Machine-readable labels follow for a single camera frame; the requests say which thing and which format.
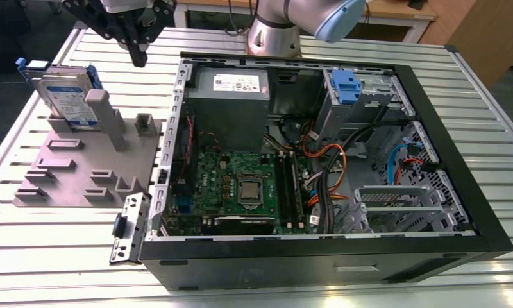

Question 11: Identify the black cable bundle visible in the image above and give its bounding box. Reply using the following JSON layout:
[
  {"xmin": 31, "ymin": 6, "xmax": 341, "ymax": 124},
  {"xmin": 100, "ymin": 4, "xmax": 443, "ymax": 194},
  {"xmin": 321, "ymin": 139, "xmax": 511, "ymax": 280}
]
[{"xmin": 313, "ymin": 120, "xmax": 407, "ymax": 234}]

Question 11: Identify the CPU socket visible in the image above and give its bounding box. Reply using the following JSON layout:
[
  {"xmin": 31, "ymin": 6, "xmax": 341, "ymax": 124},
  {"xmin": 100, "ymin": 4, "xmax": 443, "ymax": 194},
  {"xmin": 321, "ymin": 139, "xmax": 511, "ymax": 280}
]
[{"xmin": 235, "ymin": 173, "xmax": 269, "ymax": 210}]

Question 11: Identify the silver CPU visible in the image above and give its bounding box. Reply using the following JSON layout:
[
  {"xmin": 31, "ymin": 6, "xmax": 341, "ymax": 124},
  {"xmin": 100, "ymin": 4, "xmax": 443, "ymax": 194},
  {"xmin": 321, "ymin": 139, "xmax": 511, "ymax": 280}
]
[{"xmin": 239, "ymin": 182, "xmax": 264, "ymax": 200}]

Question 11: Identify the wooden cabinet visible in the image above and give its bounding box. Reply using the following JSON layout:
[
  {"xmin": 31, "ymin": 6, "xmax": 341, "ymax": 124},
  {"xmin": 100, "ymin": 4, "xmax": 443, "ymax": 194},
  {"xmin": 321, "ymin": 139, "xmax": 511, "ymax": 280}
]
[{"xmin": 419, "ymin": 0, "xmax": 513, "ymax": 87}]

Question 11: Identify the grey expansion slot bracket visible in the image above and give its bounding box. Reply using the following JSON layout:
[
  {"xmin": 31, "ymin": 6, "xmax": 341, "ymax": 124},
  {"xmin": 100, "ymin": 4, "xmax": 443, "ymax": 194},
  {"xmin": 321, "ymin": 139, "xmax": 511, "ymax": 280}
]
[{"xmin": 109, "ymin": 191, "xmax": 155, "ymax": 266}]

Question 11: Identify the black graphics card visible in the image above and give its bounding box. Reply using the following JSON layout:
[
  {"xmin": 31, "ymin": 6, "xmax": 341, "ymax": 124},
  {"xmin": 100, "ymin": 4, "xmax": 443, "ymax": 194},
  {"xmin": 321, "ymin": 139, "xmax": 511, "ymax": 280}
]
[{"xmin": 201, "ymin": 215, "xmax": 279, "ymax": 235}]

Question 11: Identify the green motherboard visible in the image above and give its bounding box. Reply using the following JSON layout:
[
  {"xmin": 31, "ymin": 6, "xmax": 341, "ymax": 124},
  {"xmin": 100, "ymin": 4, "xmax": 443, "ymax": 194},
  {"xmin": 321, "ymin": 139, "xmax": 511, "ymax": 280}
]
[{"xmin": 164, "ymin": 150, "xmax": 320, "ymax": 237}]

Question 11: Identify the grey power supply unit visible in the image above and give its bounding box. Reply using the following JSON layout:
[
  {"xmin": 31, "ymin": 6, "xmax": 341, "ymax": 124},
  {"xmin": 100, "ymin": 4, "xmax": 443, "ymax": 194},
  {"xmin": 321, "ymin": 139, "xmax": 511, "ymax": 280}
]
[{"xmin": 183, "ymin": 67, "xmax": 271, "ymax": 154}]

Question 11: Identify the wooden desk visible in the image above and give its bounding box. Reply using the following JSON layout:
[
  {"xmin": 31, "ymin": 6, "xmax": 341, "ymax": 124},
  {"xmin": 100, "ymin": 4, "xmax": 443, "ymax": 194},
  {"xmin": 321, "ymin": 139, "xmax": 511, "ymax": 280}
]
[{"xmin": 171, "ymin": 0, "xmax": 439, "ymax": 44}]

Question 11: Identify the metal optical drive cage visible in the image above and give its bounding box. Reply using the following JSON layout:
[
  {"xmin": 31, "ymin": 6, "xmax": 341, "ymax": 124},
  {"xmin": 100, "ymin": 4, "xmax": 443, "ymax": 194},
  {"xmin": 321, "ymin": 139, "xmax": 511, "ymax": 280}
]
[{"xmin": 315, "ymin": 66, "xmax": 415, "ymax": 144}]

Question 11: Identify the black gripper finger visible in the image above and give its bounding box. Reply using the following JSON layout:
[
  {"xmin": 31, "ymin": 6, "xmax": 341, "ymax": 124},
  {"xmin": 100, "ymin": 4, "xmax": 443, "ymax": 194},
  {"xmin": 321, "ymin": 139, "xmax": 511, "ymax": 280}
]
[
  {"xmin": 137, "ymin": 0, "xmax": 176, "ymax": 67},
  {"xmin": 61, "ymin": 0, "xmax": 140, "ymax": 67}
]

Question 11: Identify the blue data wire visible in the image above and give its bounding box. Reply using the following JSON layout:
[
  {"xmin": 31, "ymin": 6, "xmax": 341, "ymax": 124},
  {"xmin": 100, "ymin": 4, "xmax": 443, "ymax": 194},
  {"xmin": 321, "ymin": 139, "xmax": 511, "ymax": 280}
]
[{"xmin": 385, "ymin": 143, "xmax": 412, "ymax": 186}]

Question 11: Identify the grey plastic parts rack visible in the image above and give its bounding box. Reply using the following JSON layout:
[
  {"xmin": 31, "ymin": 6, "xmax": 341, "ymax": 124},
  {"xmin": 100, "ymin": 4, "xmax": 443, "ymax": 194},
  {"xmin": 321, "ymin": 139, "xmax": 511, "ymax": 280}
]
[{"xmin": 13, "ymin": 89, "xmax": 165, "ymax": 209}]

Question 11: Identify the black RAM slot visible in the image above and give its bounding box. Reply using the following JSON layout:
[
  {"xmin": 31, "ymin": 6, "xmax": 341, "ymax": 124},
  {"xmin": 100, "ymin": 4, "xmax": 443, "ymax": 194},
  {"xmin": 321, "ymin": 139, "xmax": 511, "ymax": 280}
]
[
  {"xmin": 276, "ymin": 151, "xmax": 292, "ymax": 229},
  {"xmin": 289, "ymin": 153, "xmax": 305, "ymax": 227}
]

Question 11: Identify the blue plastic drive latch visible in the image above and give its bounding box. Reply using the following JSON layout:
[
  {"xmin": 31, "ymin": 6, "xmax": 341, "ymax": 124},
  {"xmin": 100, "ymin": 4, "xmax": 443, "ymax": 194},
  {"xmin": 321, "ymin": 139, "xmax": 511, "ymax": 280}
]
[{"xmin": 331, "ymin": 69, "xmax": 364, "ymax": 105}]

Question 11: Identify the metal disk bay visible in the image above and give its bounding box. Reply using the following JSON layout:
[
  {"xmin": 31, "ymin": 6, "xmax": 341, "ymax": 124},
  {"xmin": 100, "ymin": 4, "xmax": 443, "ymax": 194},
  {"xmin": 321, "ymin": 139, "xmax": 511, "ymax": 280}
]
[{"xmin": 353, "ymin": 184, "xmax": 461, "ymax": 234}]

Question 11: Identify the red yellow power wire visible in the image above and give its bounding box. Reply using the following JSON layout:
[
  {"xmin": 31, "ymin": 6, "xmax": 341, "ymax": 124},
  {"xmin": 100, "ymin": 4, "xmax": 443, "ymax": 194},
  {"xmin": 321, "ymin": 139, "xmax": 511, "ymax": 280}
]
[{"xmin": 400, "ymin": 156, "xmax": 425, "ymax": 176}]

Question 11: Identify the hard disk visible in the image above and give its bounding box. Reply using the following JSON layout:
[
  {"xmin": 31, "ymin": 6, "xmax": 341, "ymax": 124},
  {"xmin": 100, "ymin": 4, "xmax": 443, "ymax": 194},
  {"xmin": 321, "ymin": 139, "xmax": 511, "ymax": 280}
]
[{"xmin": 16, "ymin": 56, "xmax": 103, "ymax": 131}]

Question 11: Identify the black open PC case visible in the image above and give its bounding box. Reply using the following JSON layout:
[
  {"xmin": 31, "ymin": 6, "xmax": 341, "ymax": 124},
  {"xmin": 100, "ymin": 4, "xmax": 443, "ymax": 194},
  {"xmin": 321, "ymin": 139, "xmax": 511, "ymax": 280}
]
[{"xmin": 139, "ymin": 51, "xmax": 513, "ymax": 291}]

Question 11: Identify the orange wire bundle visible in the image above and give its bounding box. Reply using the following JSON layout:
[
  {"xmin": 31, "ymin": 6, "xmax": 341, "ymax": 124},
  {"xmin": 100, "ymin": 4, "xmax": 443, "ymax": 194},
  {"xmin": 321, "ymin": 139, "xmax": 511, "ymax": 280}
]
[{"xmin": 301, "ymin": 143, "xmax": 349, "ymax": 209}]

